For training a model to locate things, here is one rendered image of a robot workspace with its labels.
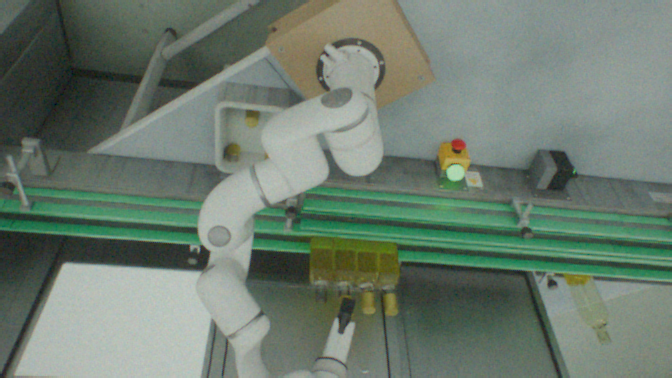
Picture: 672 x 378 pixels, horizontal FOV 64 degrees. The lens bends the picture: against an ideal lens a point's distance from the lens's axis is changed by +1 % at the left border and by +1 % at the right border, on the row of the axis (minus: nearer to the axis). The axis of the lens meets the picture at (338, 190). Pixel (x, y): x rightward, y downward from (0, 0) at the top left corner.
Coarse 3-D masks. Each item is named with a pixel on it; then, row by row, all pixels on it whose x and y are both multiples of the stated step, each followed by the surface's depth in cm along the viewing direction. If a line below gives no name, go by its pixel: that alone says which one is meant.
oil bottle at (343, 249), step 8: (336, 240) 142; (344, 240) 142; (352, 240) 143; (336, 248) 140; (344, 248) 140; (352, 248) 141; (336, 256) 138; (344, 256) 138; (352, 256) 139; (336, 264) 136; (344, 264) 136; (352, 264) 137; (336, 272) 135; (344, 272) 135; (352, 272) 135; (336, 280) 134; (344, 280) 134; (352, 280) 135
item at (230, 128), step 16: (224, 112) 134; (240, 112) 137; (272, 112) 137; (224, 128) 138; (240, 128) 140; (256, 128) 140; (224, 144) 142; (240, 144) 144; (256, 144) 144; (224, 160) 142; (240, 160) 144; (256, 160) 145
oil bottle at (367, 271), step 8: (360, 240) 143; (360, 248) 141; (368, 248) 141; (360, 256) 139; (368, 256) 139; (376, 256) 140; (360, 264) 137; (368, 264) 137; (376, 264) 138; (360, 272) 135; (368, 272) 136; (376, 272) 136; (360, 280) 135; (368, 280) 135; (376, 280) 135; (360, 288) 136
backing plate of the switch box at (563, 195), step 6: (528, 174) 153; (528, 180) 151; (528, 186) 149; (534, 186) 150; (534, 192) 148; (540, 192) 148; (546, 192) 148; (552, 192) 149; (558, 192) 149; (564, 192) 150; (540, 198) 146; (546, 198) 147; (552, 198) 147; (558, 198) 147; (564, 198) 148; (570, 198) 148
